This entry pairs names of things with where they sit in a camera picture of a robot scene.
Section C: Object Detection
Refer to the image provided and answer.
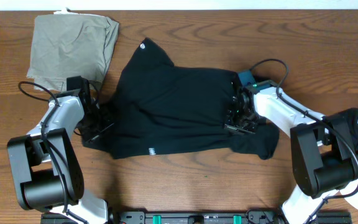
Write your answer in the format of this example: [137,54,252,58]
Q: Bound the black polo shirt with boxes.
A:
[89,39,279,160]

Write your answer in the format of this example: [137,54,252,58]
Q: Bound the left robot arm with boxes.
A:
[7,87,115,223]

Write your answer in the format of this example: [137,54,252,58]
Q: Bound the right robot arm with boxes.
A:
[224,80,358,223]

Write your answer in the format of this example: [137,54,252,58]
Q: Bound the folded khaki trousers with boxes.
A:
[27,11,119,91]

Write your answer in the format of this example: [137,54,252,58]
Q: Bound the right black cable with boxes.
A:
[247,58,358,224]

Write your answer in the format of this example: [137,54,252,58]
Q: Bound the black cable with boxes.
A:
[17,81,101,224]
[247,58,358,224]

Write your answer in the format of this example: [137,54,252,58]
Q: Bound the left black cable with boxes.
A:
[17,81,101,224]

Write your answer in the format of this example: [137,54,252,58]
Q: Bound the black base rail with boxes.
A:
[40,209,352,224]

